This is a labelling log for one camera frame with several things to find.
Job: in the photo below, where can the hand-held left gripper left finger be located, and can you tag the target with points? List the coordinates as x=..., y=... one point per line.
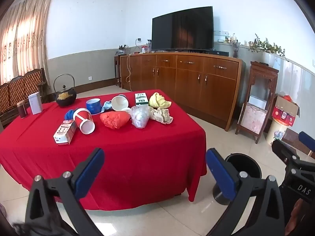
x=89, y=172

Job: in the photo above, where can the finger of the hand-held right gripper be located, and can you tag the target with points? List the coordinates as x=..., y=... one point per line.
x=307, y=140
x=283, y=150

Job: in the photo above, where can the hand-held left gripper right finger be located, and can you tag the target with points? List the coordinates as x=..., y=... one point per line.
x=220, y=174

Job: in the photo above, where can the black bucket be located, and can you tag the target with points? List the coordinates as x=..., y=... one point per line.
x=243, y=162

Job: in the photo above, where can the white carton with red label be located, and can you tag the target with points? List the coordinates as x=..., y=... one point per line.
x=64, y=132

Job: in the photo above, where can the red paper cup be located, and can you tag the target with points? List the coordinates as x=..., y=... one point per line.
x=81, y=119

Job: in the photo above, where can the red plastic bag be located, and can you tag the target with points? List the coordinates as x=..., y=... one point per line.
x=114, y=119

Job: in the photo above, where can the blue towel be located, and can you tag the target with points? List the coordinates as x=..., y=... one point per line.
x=69, y=114

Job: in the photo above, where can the person's right hand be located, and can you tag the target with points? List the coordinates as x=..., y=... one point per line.
x=295, y=218

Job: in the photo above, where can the cream floral bin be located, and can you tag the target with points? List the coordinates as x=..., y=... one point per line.
x=276, y=132

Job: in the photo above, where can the cardboard box with red print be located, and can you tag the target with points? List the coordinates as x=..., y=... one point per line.
x=283, y=114

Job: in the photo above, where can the pink patterned box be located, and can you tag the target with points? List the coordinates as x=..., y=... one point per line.
x=253, y=120

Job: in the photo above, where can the red tablecloth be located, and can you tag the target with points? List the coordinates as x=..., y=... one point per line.
x=135, y=157

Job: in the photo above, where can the blue paper bowl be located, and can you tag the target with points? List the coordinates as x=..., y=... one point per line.
x=93, y=107

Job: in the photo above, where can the blue face mask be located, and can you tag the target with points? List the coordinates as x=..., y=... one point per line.
x=106, y=106

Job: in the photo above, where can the clear plastic bag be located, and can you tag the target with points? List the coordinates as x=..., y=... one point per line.
x=139, y=116

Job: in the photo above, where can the blue patterned paper cup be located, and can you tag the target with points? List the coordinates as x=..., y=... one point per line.
x=120, y=103

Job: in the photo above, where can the black iron kettle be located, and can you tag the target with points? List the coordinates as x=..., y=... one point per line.
x=65, y=99

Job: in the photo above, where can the tall wooden stand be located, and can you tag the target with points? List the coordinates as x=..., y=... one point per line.
x=264, y=73

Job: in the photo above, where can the beige crumpled cloth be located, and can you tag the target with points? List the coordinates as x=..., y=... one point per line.
x=161, y=115

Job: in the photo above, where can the white tin box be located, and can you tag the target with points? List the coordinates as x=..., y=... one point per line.
x=35, y=103

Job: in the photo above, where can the green and white box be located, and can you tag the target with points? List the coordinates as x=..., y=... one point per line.
x=141, y=99

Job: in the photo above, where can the dark red canister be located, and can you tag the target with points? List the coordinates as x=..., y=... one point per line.
x=22, y=110

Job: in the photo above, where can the long wooden cabinet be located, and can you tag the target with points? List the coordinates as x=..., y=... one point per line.
x=192, y=83

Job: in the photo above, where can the yellow cloth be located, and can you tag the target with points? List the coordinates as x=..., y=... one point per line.
x=158, y=100

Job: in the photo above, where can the potted trailing plant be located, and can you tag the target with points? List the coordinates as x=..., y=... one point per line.
x=268, y=48

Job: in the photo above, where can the wooden sofa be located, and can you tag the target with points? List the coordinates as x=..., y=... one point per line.
x=22, y=88

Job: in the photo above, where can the vase with branches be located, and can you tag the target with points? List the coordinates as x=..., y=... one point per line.
x=236, y=50

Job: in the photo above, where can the black set-top box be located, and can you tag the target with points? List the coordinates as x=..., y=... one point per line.
x=221, y=53

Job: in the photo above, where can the row of small bottles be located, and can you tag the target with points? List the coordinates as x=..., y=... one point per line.
x=231, y=38

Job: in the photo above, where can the small potted plant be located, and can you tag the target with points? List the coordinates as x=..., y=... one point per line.
x=123, y=49

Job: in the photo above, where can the white and red cup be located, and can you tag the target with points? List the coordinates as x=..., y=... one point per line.
x=144, y=49

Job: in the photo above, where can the glass jar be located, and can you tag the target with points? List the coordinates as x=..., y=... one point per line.
x=149, y=46

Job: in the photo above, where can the beige patterned curtain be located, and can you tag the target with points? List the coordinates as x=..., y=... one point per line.
x=24, y=41

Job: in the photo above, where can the black television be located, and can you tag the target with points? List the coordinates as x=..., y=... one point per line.
x=182, y=29

